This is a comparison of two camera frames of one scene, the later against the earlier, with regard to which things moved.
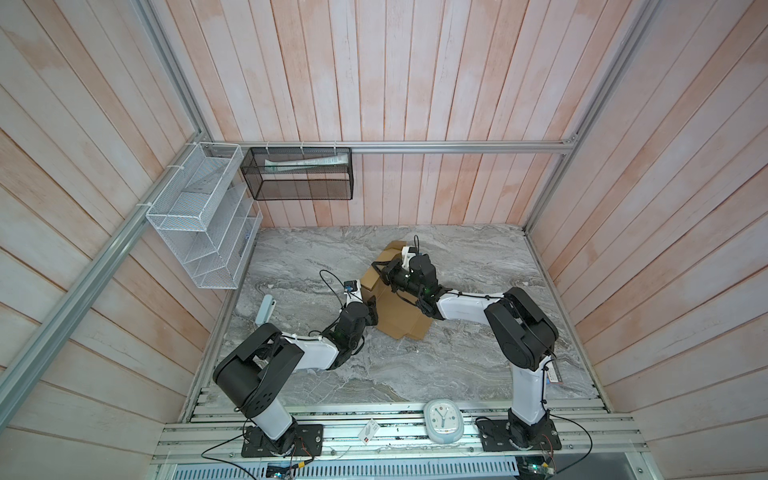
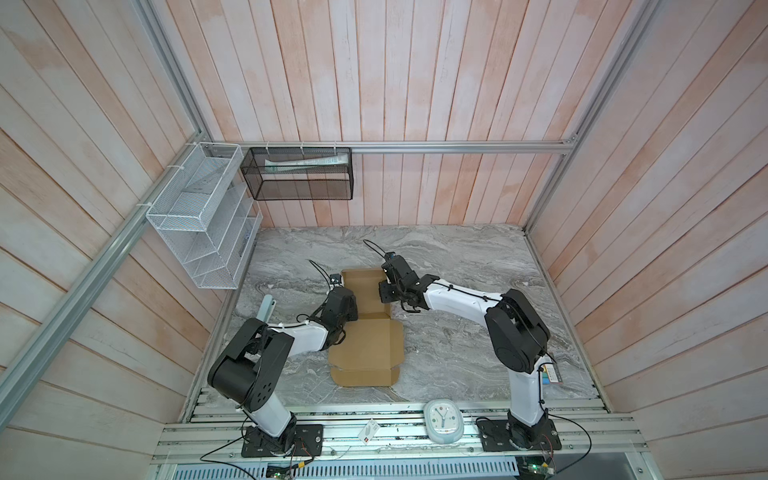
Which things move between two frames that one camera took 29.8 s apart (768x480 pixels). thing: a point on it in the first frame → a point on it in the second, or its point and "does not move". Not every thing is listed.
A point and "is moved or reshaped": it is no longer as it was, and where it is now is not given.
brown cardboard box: x=397 y=314 is moved or reshaped
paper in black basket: x=278 y=165 does not move
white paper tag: x=368 y=431 does not move
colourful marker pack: x=553 y=375 does not move
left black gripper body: x=371 y=320 → x=352 y=314
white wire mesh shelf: x=209 y=214 does not move
